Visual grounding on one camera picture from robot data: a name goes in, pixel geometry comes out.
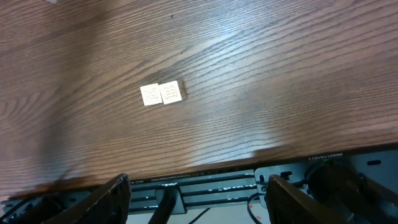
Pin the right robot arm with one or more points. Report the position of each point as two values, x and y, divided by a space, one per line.
326 191

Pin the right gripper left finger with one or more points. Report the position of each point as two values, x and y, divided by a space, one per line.
107 204

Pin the white B block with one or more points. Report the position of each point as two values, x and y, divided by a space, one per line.
172 92

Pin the white patterned block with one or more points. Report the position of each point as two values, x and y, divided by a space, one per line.
151 94

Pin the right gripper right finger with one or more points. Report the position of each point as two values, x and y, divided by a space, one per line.
288 204

